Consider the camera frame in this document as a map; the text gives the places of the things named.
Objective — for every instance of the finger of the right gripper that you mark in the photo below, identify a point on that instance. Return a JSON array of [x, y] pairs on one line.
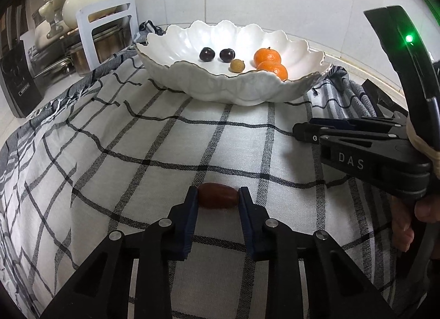
[[311, 133]]

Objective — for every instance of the dark plum front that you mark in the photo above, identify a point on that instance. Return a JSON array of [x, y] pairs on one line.
[[207, 54]]

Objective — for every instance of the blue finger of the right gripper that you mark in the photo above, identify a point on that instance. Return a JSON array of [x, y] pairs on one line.
[[364, 122]]

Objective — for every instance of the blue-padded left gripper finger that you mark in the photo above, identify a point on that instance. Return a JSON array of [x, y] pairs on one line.
[[100, 287]]

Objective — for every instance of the white scalloped ceramic bowl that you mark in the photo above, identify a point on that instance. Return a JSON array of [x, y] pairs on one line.
[[215, 63]]

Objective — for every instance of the tan longan front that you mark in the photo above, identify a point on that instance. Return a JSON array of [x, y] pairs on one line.
[[237, 66]]

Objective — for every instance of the person's right hand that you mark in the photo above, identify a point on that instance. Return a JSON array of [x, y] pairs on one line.
[[425, 210]]

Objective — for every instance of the red jujube date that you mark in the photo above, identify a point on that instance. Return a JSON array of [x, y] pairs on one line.
[[217, 196]]

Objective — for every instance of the dark plum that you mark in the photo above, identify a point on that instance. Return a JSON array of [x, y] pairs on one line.
[[207, 54], [227, 55]]

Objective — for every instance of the black gas stove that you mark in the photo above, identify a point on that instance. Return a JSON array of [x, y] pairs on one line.
[[382, 103]]

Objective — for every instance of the orange mandarin front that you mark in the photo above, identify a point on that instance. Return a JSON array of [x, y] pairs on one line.
[[274, 67]]

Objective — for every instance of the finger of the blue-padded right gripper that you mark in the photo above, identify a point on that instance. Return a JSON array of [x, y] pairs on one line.
[[306, 273]]

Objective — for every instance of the orange mandarin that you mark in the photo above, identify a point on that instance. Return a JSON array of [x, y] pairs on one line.
[[266, 55], [274, 67]]

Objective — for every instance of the black knife block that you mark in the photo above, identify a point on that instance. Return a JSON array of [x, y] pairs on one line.
[[17, 84]]

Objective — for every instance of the white small pot with lid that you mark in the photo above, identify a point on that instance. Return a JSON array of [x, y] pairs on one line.
[[48, 30]]

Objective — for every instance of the checkered white grey cloth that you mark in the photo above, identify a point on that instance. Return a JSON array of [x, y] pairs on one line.
[[117, 150]]

